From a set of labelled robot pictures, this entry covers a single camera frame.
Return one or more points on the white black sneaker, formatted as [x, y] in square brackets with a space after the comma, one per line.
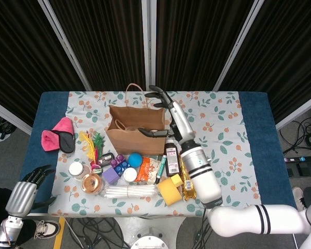
[48, 229]

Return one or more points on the white lidded plastic jar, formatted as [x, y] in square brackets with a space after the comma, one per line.
[76, 169]

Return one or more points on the green marker pen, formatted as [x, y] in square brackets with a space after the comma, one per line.
[161, 166]

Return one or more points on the yellow floor tape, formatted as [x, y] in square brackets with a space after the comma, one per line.
[59, 233]

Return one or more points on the round paper clip tub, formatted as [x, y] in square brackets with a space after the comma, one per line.
[129, 174]

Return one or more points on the blue ball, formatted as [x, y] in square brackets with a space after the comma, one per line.
[135, 159]

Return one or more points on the colourful feather shuttlecock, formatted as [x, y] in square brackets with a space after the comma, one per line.
[98, 168]

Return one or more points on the orange white snack packet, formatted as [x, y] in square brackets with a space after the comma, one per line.
[145, 171]

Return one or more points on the blue table cover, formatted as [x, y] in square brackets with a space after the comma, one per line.
[264, 129]

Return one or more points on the silver partition frame rail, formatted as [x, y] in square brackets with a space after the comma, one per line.
[9, 114]
[300, 110]

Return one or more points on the purple foam cube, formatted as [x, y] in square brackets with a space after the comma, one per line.
[110, 176]

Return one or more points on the floral printed tablecloth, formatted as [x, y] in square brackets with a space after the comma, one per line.
[223, 124]

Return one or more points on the white straw bundle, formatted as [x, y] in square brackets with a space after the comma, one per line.
[129, 191]

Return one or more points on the white pink sneaker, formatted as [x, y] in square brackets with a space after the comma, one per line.
[298, 197]

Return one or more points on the small black labelled box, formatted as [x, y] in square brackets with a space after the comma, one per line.
[106, 158]

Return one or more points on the dark brown syrup bottle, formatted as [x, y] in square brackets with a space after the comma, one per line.
[172, 160]

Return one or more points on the black floor box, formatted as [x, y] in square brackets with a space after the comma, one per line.
[304, 168]

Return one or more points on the blue toy brick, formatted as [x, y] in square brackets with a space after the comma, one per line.
[121, 166]

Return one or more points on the clear rubber band jar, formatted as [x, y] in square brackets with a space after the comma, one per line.
[92, 182]

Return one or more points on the brown paper bag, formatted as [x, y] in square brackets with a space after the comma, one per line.
[134, 144]

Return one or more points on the black power strip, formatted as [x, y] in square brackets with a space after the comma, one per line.
[300, 158]

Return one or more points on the pink and grey cloth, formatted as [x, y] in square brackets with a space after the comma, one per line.
[50, 141]

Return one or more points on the gold foil biscuit pack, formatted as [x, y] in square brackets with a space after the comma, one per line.
[190, 192]

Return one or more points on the small yellow foam cube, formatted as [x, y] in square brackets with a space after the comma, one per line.
[177, 179]

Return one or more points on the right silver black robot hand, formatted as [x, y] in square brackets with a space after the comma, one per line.
[182, 122]

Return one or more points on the large yellow sponge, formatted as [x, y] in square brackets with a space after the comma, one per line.
[168, 193]

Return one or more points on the black fabric partition panel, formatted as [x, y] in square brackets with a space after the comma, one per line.
[106, 39]
[20, 52]
[191, 39]
[287, 52]

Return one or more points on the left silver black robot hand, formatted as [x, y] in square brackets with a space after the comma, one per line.
[20, 198]

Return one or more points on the purple toy brick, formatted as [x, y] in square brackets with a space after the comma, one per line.
[118, 160]

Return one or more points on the white robot torso base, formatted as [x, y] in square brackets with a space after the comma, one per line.
[149, 228]

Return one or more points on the silver partition frame post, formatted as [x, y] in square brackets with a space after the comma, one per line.
[149, 44]
[64, 44]
[238, 44]

